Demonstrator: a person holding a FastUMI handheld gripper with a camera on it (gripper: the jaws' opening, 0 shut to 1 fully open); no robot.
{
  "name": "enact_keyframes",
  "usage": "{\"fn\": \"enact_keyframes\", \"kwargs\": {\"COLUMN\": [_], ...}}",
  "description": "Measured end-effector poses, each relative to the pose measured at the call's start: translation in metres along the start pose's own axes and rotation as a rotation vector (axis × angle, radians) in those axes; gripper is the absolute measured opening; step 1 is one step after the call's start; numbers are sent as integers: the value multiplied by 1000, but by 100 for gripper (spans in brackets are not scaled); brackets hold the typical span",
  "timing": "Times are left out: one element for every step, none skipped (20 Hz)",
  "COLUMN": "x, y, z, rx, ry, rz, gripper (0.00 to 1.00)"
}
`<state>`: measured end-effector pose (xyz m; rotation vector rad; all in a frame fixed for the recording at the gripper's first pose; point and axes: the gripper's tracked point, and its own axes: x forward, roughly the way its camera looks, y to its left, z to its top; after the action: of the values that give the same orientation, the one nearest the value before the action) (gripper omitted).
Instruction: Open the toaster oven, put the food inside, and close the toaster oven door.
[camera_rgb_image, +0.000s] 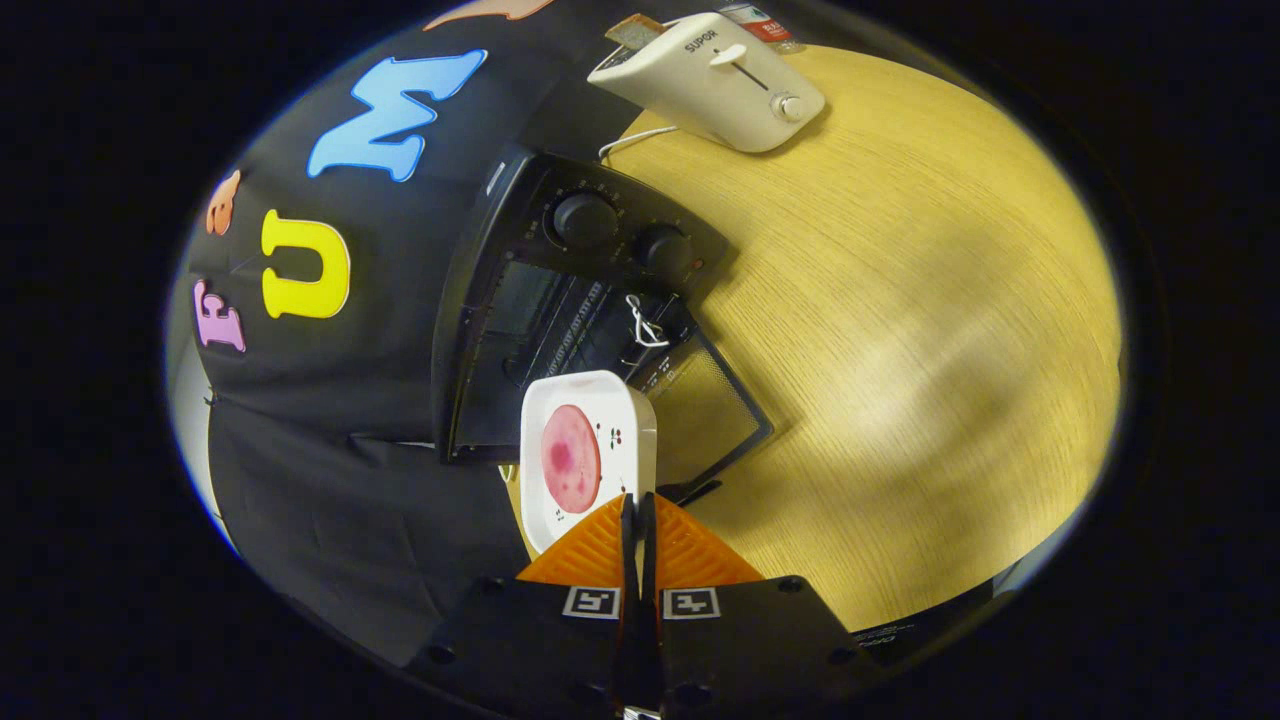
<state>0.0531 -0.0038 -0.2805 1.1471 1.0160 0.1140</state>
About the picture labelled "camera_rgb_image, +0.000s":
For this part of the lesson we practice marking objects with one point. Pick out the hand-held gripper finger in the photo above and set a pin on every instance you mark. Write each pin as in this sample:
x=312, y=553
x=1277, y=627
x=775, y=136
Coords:
x=650, y=570
x=629, y=570

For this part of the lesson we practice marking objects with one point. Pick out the pink ham slice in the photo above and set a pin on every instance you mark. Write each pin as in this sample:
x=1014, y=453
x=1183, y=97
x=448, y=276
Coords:
x=570, y=460

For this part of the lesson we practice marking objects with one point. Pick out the white square plate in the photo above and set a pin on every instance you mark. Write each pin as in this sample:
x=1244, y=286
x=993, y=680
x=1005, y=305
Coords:
x=620, y=410

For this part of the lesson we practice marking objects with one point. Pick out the black toaster oven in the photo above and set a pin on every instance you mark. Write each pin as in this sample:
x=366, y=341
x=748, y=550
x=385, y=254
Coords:
x=600, y=220

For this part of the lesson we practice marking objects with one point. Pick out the white pop-up toaster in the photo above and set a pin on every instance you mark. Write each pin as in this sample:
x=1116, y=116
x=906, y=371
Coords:
x=720, y=100

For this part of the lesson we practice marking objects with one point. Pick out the white twist tie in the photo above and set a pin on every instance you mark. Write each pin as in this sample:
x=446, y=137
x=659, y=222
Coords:
x=640, y=325

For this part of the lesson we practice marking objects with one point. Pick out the black printed box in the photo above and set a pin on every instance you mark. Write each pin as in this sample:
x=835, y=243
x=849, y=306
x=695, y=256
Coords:
x=920, y=625

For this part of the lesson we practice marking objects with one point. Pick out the black backdrop cloth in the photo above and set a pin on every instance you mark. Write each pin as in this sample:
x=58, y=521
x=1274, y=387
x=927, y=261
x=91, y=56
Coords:
x=350, y=480

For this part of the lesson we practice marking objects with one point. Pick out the brown bread slice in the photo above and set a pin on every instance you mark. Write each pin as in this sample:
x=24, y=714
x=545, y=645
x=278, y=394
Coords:
x=635, y=30

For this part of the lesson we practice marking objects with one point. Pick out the clear water bottle red label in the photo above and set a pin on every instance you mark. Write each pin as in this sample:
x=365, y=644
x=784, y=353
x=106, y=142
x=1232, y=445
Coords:
x=765, y=28

